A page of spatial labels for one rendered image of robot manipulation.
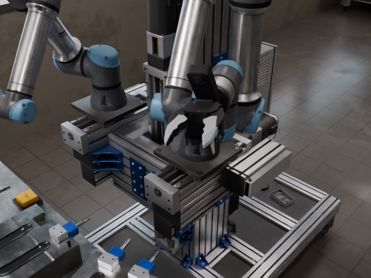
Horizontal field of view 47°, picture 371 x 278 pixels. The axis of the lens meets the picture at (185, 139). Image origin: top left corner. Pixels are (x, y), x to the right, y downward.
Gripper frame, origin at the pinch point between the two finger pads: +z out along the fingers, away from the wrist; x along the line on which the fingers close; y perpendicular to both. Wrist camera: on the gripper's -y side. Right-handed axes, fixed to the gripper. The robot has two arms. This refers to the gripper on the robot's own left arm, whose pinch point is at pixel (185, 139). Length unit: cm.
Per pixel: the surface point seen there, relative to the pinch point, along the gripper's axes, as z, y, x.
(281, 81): -342, 145, 26
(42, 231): -18, 49, 60
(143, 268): -14, 54, 25
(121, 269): -14, 56, 32
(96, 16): -250, 45, 163
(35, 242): -13, 49, 60
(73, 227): -21, 49, 51
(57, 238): -14, 47, 53
